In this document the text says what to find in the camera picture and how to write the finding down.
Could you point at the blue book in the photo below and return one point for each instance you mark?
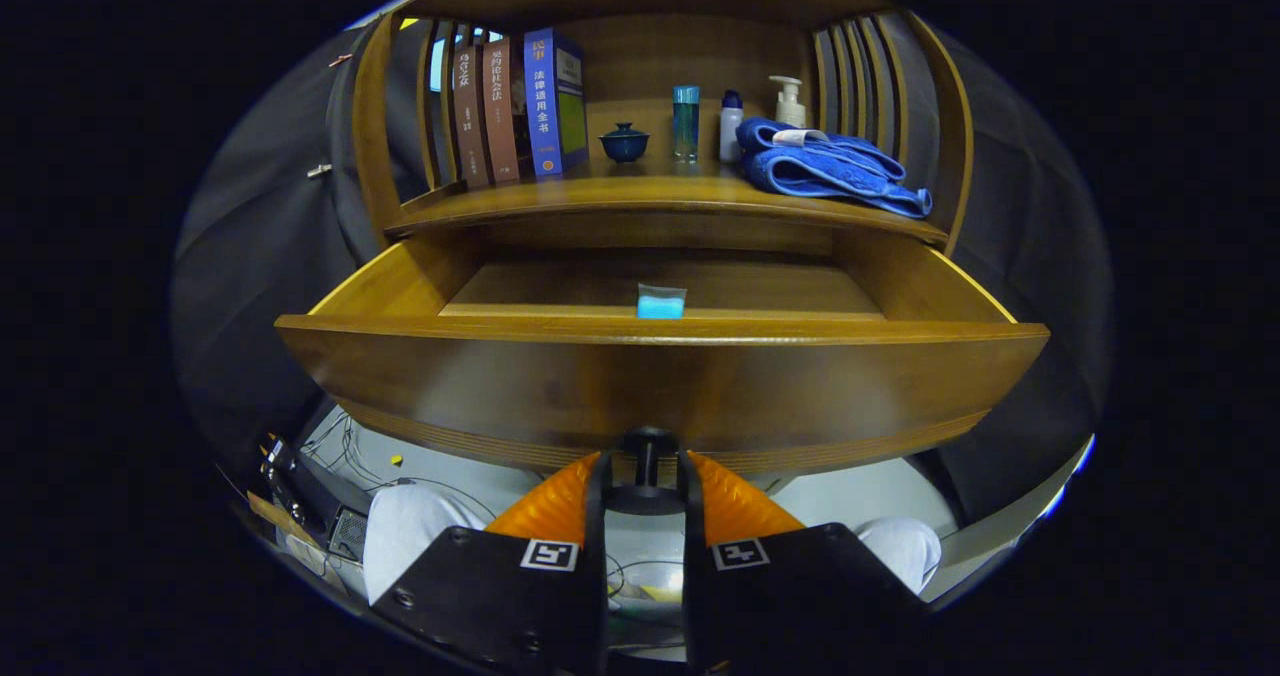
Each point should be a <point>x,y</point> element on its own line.
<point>545,106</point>

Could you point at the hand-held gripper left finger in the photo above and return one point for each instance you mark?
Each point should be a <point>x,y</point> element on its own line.
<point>500,606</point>

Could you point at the blue folded towel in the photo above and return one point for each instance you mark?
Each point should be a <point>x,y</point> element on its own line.
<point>820,171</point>

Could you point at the clear blue bottle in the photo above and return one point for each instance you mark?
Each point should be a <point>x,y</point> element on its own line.
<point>686,126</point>

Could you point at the thick brown book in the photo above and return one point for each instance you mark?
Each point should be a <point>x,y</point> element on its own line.
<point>500,111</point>

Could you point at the wooden cabinet with shelf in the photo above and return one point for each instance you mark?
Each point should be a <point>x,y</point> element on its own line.
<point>650,56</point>

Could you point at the white pump bottle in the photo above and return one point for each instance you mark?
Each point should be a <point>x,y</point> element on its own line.
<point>790,108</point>

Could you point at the wooden countertop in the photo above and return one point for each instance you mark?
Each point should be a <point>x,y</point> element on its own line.
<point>620,191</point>

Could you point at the wooden drawer with black knob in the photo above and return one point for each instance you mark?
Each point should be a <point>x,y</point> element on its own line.
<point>650,386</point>

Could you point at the blue lidded teacup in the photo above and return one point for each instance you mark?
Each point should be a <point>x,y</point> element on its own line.
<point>624,144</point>

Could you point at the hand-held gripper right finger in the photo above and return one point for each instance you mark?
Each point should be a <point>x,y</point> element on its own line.
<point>790,606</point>

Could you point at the blue squeeze tube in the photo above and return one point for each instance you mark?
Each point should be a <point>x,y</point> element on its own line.
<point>661,305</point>

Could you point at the person's left leg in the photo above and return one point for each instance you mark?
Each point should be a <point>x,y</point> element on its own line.
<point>410,536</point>

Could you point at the person's leg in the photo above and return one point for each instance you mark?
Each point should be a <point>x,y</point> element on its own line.
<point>410,536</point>
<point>905,551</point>

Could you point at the white bottle with blue cap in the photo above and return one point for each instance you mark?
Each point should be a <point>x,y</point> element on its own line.
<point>731,131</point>

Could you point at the thin brown book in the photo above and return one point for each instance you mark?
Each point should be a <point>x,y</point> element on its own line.
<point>469,116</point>

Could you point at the person's right leg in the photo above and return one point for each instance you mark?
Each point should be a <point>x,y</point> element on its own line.
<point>905,551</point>

